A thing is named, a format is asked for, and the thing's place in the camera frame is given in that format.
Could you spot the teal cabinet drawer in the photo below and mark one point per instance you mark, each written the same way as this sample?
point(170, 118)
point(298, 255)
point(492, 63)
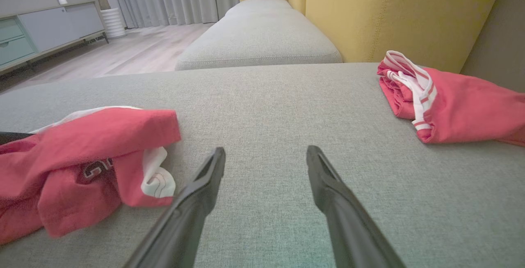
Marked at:
point(9, 29)
point(14, 50)

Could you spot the large grey sofa seat cushion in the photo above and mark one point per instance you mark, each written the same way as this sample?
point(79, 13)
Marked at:
point(266, 108)

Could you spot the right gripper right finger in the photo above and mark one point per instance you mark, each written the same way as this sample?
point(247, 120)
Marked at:
point(352, 231)

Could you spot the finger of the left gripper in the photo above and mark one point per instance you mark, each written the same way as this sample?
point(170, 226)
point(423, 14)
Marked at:
point(12, 137)

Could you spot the grey teal tv cabinet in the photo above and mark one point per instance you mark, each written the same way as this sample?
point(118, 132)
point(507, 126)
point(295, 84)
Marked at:
point(61, 26)

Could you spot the red basketball jersey white trim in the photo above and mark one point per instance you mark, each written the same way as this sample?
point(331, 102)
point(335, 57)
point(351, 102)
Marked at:
point(467, 108)

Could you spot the taupe sofa back cushion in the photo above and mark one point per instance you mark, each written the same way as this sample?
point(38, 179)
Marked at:
point(500, 26)

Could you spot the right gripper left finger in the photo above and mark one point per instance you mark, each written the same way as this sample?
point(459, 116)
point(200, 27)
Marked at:
point(184, 227)

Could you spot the white ribbed cylinder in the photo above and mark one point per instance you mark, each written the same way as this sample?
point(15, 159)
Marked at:
point(113, 24)

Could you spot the wide yellow sofa back cushion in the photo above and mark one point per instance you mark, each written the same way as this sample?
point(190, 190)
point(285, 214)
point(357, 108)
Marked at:
point(402, 13)

